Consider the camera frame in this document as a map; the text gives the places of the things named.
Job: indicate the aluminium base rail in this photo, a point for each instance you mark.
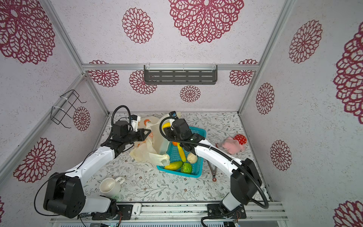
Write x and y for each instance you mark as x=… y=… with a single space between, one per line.
x=149 y=212

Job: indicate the yellow green mango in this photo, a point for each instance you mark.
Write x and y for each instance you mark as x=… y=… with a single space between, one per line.
x=174 y=166

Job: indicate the white ceramic mug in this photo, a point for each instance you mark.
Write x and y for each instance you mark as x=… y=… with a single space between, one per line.
x=110 y=187

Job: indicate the yellow lemon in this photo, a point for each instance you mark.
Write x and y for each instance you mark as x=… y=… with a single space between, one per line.
x=166 y=126

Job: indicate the pink plush mushroom toy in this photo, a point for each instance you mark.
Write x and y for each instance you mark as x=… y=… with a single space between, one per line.
x=235 y=145

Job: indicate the green guava fruit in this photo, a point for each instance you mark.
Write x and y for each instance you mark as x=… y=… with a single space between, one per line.
x=186 y=168

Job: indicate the grey wall shelf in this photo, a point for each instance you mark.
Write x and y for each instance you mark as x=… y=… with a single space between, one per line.
x=180 y=75

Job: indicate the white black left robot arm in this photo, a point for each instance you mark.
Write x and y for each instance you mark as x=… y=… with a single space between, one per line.
x=64 y=193

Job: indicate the metal tongs red tip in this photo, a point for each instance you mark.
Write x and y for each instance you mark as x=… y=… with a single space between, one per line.
x=213 y=170

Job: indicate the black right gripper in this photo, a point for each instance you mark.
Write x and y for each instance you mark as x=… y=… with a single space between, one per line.
x=168 y=132

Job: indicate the yellow banana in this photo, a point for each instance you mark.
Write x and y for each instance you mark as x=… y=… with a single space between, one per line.
x=182 y=154

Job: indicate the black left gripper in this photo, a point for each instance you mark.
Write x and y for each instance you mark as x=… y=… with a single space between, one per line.
x=142 y=135

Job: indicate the black wire wall rack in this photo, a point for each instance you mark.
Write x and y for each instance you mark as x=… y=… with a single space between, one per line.
x=58 y=113

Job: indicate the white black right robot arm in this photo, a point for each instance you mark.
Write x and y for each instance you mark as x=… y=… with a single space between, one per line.
x=245 y=181

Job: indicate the yellow orange-print plastic bag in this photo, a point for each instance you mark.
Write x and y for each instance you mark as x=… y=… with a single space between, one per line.
x=154 y=148

